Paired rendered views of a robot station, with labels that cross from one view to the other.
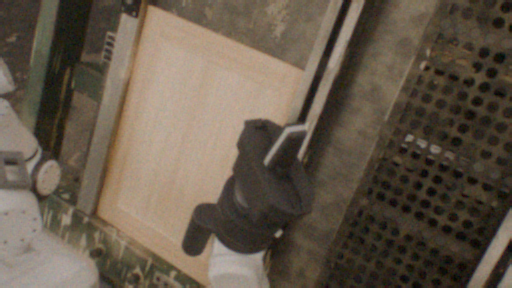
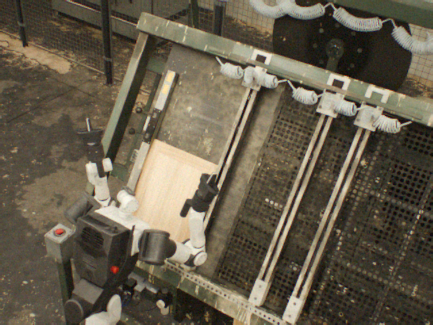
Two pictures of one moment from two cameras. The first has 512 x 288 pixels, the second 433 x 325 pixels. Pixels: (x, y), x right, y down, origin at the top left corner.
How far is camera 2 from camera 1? 1.90 m
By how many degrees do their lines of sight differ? 12
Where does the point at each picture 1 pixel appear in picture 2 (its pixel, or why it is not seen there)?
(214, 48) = (182, 156)
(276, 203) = (210, 191)
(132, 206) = not seen: hidden behind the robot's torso
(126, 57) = (143, 160)
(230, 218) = (197, 198)
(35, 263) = (132, 220)
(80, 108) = (67, 197)
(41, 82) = not seen: hidden behind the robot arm
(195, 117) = (172, 185)
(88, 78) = (118, 169)
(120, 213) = not seen: hidden behind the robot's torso
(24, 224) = (134, 205)
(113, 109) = (134, 182)
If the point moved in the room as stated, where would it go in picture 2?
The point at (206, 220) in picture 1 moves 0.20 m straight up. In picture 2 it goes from (189, 202) to (191, 167)
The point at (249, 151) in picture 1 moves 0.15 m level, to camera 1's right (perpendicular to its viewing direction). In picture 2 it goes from (203, 180) to (237, 181)
